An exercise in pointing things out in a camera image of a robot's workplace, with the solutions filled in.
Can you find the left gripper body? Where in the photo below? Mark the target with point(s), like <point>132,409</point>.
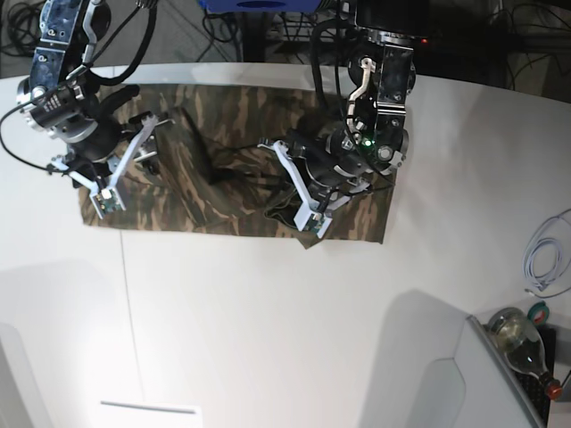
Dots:
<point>329,166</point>

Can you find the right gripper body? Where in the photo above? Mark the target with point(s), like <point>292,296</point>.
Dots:
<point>92,141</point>

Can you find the camouflage t-shirt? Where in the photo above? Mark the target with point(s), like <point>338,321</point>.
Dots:
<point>210,177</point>

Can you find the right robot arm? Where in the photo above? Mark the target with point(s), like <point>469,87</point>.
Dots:
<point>60,93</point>

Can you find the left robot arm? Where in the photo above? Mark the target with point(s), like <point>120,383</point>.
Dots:
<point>376,45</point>

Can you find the blue bin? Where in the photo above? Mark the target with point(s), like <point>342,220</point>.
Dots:
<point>220,6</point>

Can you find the clear plastic bottle red cap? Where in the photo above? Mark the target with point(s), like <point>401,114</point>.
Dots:
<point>520,343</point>

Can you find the green tape roll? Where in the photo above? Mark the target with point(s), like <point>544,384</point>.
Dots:
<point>539,313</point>

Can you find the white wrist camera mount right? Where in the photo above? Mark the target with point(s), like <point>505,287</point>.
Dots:
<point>108,194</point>

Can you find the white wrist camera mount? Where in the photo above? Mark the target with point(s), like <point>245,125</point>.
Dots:
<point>319,201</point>
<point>108,194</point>

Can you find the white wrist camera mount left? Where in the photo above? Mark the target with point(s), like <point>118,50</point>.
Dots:
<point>319,201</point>

